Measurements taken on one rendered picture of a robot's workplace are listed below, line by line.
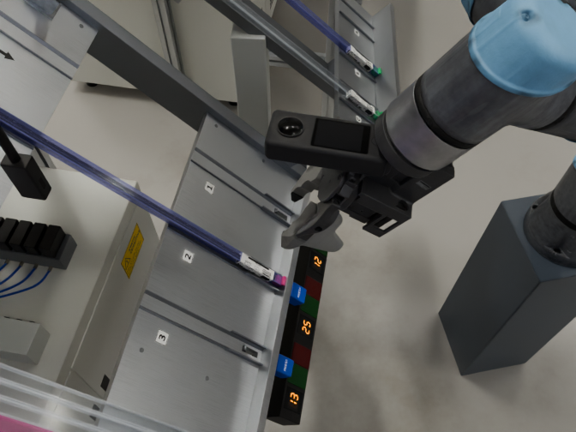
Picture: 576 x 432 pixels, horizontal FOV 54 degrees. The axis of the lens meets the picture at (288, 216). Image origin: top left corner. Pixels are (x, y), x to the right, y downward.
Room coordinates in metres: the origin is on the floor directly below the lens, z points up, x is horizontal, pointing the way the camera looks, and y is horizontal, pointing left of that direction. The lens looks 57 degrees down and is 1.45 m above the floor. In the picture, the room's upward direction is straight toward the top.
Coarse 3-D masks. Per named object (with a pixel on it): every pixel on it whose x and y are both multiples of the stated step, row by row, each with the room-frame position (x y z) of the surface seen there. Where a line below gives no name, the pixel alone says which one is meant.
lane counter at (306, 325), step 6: (300, 318) 0.33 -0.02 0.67; (306, 318) 0.33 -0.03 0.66; (300, 324) 0.32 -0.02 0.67; (306, 324) 0.32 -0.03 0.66; (312, 324) 0.33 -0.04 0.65; (300, 330) 0.31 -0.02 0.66; (306, 330) 0.31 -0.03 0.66; (312, 330) 0.32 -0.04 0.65; (306, 336) 0.30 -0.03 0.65; (312, 336) 0.31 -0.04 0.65
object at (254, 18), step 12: (228, 0) 0.68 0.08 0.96; (240, 0) 0.70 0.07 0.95; (240, 12) 0.68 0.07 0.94; (252, 12) 0.69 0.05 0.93; (264, 24) 0.68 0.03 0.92; (276, 36) 0.68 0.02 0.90; (288, 48) 0.68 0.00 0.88; (300, 48) 0.69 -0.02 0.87; (300, 60) 0.68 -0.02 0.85; (312, 60) 0.69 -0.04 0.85; (324, 72) 0.68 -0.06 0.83; (336, 84) 0.68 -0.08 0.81; (348, 96) 0.67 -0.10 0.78
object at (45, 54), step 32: (0, 0) 0.55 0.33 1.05; (0, 32) 0.51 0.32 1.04; (32, 32) 0.54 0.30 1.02; (64, 32) 0.56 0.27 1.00; (96, 32) 0.59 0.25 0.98; (0, 64) 0.48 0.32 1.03; (32, 64) 0.50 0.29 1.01; (64, 64) 0.52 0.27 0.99; (0, 96) 0.44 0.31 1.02; (32, 96) 0.46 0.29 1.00; (0, 160) 0.37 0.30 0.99; (0, 192) 0.33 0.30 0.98
